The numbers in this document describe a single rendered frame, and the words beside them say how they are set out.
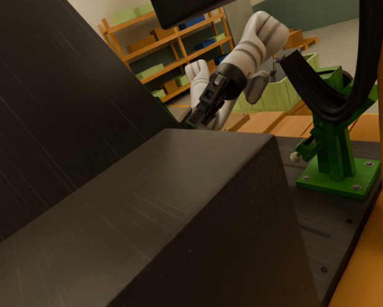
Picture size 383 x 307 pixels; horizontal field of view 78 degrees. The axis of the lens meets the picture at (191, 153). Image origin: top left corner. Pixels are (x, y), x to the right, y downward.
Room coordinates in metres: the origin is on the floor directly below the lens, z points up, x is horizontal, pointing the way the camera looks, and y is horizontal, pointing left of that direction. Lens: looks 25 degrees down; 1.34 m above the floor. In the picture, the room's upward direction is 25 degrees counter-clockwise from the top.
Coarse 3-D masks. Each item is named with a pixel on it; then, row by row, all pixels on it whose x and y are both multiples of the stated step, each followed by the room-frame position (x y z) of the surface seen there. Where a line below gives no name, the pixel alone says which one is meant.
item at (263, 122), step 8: (264, 112) 1.01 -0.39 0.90; (272, 112) 0.97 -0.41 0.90; (280, 112) 0.94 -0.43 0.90; (256, 120) 0.97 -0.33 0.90; (264, 120) 0.93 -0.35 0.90; (272, 120) 0.90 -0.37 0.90; (280, 120) 0.90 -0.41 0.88; (240, 128) 0.96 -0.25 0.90; (248, 128) 0.93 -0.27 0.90; (256, 128) 0.89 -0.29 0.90; (264, 128) 0.86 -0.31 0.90; (272, 128) 0.87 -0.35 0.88
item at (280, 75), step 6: (282, 48) 1.40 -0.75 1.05; (294, 48) 1.34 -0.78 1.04; (300, 48) 1.31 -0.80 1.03; (276, 54) 1.43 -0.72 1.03; (288, 54) 1.36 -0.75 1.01; (276, 66) 1.42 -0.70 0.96; (276, 72) 1.42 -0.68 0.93; (282, 72) 1.38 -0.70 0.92; (276, 78) 1.36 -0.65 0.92; (282, 78) 1.32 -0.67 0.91
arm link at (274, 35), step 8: (272, 16) 0.59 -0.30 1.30; (272, 24) 0.57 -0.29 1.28; (280, 24) 0.57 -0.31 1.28; (264, 32) 0.57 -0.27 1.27; (272, 32) 0.56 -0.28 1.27; (280, 32) 0.56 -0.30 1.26; (288, 32) 0.56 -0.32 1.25; (264, 40) 0.57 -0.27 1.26; (272, 40) 0.56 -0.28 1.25; (280, 40) 0.56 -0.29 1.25; (272, 48) 0.56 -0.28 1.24; (280, 48) 0.57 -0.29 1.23
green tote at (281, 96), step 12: (312, 60) 1.30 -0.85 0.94; (276, 84) 1.15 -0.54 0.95; (288, 84) 1.17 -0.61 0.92; (240, 96) 1.37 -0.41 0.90; (264, 96) 1.23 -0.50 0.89; (276, 96) 1.17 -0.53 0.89; (288, 96) 1.15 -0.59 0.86; (240, 108) 1.40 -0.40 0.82; (252, 108) 1.32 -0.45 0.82; (264, 108) 1.24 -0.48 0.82; (276, 108) 1.18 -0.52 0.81; (288, 108) 1.14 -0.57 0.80
